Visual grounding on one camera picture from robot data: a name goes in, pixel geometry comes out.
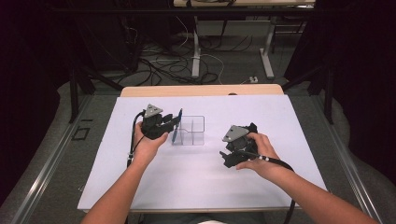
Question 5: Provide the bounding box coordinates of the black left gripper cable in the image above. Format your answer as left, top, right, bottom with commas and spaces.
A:
126, 110, 147, 168

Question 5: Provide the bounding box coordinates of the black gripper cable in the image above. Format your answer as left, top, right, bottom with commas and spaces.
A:
237, 150, 297, 224
126, 110, 147, 168

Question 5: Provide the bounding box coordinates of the tangle of floor cables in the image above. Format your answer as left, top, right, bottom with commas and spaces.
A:
136, 29, 254, 87

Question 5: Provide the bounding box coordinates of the blue pen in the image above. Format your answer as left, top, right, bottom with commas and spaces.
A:
171, 107, 184, 145

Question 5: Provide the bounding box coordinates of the clear acrylic organizer box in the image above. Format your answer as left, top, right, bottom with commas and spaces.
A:
171, 115, 206, 147

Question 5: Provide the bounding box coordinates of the aluminium floor rail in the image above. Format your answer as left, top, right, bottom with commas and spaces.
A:
8, 94, 94, 224
311, 94, 385, 224

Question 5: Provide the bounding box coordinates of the white desk leg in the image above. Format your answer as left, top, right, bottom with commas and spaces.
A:
191, 15, 202, 79
259, 15, 276, 79

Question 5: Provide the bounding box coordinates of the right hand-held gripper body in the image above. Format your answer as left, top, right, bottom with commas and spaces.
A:
221, 124, 260, 157

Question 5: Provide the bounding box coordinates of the person's right hand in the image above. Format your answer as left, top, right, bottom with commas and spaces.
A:
235, 132, 283, 183

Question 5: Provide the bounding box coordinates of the black metal stand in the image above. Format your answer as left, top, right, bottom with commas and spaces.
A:
280, 60, 336, 125
68, 60, 125, 124

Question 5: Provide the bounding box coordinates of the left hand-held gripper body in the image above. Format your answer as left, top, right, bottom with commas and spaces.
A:
140, 104, 171, 140

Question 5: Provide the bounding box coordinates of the person's left hand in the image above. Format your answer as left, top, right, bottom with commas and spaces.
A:
133, 121, 169, 167

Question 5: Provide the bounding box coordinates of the black horizontal frame bar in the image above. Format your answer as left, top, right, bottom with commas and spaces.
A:
50, 7, 316, 17

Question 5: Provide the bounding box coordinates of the dark curtain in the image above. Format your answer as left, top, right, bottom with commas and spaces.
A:
284, 0, 396, 186
0, 0, 78, 206

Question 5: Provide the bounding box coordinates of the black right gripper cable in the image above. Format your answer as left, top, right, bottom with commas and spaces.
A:
237, 150, 297, 224

